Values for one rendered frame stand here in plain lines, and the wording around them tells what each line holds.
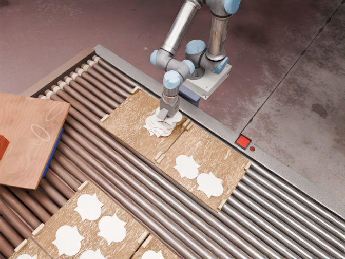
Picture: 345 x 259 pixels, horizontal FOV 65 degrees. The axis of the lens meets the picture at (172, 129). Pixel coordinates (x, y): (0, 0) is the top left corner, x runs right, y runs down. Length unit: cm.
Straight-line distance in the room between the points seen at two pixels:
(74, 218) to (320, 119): 260
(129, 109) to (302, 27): 308
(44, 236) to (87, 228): 19
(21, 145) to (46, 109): 24
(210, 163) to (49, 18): 305
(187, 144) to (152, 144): 19
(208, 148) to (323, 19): 333
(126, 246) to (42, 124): 76
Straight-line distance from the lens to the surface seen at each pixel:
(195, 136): 158
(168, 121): 148
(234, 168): 154
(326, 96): 350
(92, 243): 140
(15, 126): 164
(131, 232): 138
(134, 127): 160
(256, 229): 149
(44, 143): 153
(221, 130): 166
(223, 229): 144
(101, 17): 389
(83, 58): 198
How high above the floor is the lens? 229
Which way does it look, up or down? 58 degrees down
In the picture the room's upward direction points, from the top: 7 degrees clockwise
